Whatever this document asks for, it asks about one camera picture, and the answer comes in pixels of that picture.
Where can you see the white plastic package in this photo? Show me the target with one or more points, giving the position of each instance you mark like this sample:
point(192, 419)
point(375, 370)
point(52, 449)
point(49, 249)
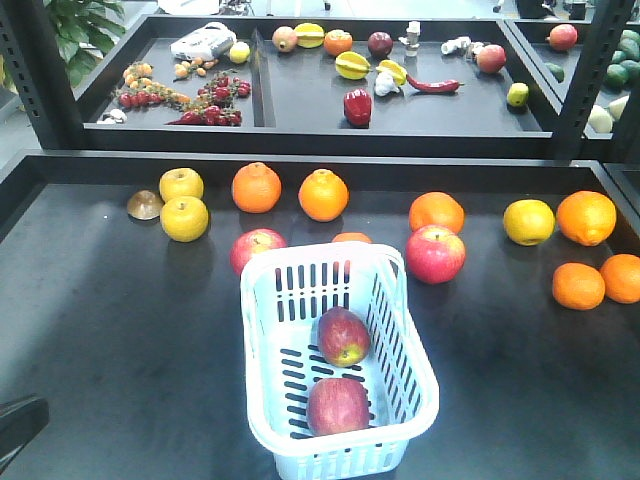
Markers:
point(208, 43)

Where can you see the cherry tomato vine right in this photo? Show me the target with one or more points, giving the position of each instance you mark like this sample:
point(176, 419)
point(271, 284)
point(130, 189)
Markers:
point(215, 102)

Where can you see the yellow apple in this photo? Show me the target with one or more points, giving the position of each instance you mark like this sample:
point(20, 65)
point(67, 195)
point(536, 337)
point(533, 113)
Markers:
point(184, 218)
point(180, 182)

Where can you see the yellow starfruit rear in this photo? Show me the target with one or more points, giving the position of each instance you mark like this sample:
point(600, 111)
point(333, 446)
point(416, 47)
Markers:
point(309, 35)

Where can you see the red mango upper tray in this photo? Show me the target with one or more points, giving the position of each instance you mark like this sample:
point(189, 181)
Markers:
point(491, 58)

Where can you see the red chili pepper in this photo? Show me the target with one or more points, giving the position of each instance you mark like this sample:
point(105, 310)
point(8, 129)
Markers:
point(442, 87)

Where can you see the small orange behind basket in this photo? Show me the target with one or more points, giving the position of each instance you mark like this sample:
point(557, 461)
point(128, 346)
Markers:
point(352, 236)

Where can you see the yellow citrus right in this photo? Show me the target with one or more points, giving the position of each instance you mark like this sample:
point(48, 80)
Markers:
point(528, 222)

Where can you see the large orange far right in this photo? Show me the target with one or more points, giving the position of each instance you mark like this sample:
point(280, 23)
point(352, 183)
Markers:
point(586, 217)

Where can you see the yellow apple front left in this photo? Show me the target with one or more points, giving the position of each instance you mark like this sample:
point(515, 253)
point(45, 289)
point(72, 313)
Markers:
point(184, 218)

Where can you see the orange behind centre apple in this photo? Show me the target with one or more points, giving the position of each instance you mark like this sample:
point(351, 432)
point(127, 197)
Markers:
point(436, 208)

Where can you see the orange persimmon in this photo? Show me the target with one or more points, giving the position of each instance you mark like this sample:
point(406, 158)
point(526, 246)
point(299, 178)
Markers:
point(337, 41)

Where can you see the small orange right front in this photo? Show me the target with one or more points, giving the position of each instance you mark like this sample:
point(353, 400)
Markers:
point(578, 286)

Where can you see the yellow apple rear left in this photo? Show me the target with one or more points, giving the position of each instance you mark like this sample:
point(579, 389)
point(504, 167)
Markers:
point(180, 182)

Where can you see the small green lemon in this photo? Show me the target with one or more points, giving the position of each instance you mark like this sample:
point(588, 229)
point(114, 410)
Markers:
point(518, 95)

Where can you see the green potted plant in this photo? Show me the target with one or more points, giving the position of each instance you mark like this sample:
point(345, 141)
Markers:
point(85, 31)

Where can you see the dark red plum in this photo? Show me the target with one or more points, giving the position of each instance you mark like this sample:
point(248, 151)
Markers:
point(380, 44)

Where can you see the yellow lemon upper tray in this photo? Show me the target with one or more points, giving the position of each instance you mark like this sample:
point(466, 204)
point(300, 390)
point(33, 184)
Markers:
point(239, 52)

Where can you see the pomegranate fruit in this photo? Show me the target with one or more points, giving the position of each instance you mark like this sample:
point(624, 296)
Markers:
point(285, 39)

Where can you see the white garlic bulb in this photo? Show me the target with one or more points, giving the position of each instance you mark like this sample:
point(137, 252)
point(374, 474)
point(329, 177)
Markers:
point(385, 84)

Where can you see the orange far left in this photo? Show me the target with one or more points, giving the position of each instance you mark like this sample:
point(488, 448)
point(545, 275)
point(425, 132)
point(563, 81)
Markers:
point(256, 188)

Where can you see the black wooden produce stand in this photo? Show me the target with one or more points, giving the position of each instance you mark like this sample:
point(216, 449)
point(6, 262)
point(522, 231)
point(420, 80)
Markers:
point(137, 341)

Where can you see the cherry tomato vine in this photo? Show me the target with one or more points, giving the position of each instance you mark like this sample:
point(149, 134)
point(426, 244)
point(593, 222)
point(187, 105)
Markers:
point(139, 89)
point(215, 102)

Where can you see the light blue plastic basket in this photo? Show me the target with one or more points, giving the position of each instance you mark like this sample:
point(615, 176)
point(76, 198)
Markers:
point(284, 292)

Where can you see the yellow starfruit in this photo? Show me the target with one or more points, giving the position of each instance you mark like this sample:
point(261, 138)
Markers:
point(397, 71)
point(352, 66)
point(309, 35)

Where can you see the yellow starfruit middle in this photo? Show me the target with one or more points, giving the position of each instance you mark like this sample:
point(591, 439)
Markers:
point(352, 66)

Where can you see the yellow starfruit right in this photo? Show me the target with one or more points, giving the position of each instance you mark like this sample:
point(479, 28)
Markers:
point(397, 71)

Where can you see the cherry tomato vine left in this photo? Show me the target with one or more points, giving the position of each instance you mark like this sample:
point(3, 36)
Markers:
point(139, 89)

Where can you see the red apple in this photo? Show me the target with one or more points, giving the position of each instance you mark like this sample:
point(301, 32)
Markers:
point(343, 339)
point(434, 254)
point(252, 243)
point(337, 405)

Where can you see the red bell pepper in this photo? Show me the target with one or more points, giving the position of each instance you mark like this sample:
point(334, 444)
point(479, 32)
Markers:
point(357, 107)

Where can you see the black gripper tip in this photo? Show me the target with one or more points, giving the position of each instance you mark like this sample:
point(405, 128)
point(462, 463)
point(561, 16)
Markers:
point(21, 421)

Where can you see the small orange right edge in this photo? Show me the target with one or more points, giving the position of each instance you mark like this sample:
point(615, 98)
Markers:
point(620, 273)

